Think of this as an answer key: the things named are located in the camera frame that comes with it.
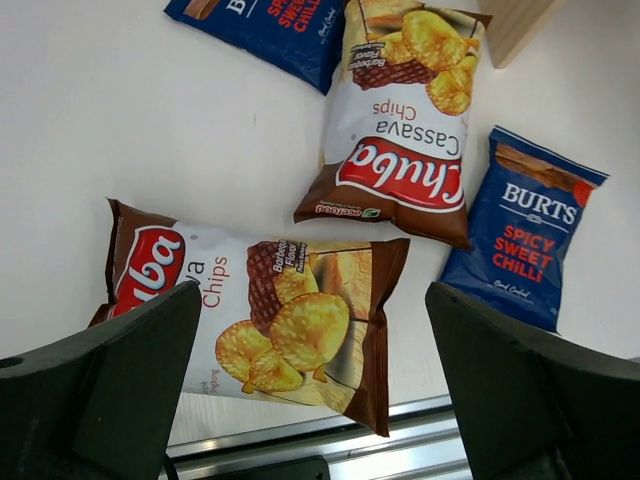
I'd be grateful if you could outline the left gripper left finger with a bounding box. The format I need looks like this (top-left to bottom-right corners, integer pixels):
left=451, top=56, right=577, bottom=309
left=1, top=281, right=201, bottom=479

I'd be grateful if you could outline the wooden two-tier shelf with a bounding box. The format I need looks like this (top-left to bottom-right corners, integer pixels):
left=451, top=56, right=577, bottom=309
left=477, top=0, right=565, bottom=69

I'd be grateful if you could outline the blue Burts chilli bag back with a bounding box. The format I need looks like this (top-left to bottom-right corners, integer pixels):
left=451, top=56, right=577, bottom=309
left=164, top=0, right=345, bottom=94

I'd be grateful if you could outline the chuba cassava chips bag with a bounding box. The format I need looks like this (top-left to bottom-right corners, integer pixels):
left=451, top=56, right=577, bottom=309
left=93, top=199, right=410, bottom=436
left=293, top=1, right=491, bottom=249

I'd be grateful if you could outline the Chuba cassava chips bag front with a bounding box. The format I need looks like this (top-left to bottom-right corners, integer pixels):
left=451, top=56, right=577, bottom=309
left=93, top=199, right=410, bottom=436

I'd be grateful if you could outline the Chuba cassava chips bag upright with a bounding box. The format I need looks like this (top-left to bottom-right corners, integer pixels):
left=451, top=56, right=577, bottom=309
left=293, top=1, right=491, bottom=249

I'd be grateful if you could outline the aluminium mounting rail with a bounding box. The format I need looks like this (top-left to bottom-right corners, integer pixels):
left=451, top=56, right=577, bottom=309
left=168, top=395, right=473, bottom=479

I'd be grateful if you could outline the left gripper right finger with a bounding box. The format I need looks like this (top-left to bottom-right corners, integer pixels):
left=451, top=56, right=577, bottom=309
left=425, top=282, right=639, bottom=479

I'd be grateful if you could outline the blue burts chilli bag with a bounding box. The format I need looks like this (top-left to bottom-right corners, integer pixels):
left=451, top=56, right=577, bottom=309
left=164, top=0, right=345, bottom=94
left=439, top=126, right=609, bottom=332

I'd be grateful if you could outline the blue Burts chilli bag front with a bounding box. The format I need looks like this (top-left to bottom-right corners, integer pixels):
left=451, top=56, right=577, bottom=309
left=439, top=126, right=609, bottom=332

